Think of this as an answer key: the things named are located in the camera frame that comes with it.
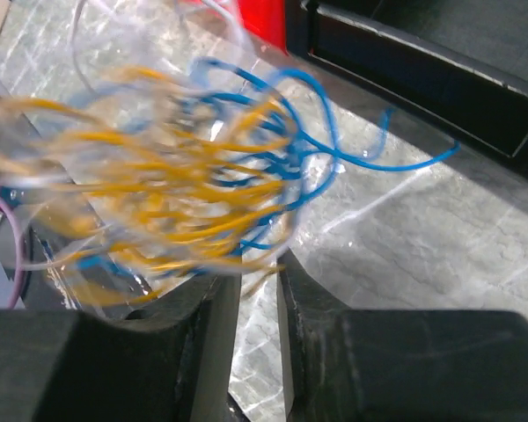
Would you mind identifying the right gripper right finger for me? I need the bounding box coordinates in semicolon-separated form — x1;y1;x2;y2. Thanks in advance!
277;251;528;421

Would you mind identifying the blue wire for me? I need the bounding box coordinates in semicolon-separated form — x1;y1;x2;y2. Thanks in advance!
70;56;462;282

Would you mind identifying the red plastic bin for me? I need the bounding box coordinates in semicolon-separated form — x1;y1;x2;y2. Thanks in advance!
216;0;288;55

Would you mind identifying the black plastic bin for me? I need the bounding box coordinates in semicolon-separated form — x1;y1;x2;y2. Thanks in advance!
284;1;528;179

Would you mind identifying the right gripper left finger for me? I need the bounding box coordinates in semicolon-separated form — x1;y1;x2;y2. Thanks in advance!
0;274;241;421

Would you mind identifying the yellow wire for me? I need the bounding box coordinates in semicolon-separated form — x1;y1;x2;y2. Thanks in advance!
0;65;298;307

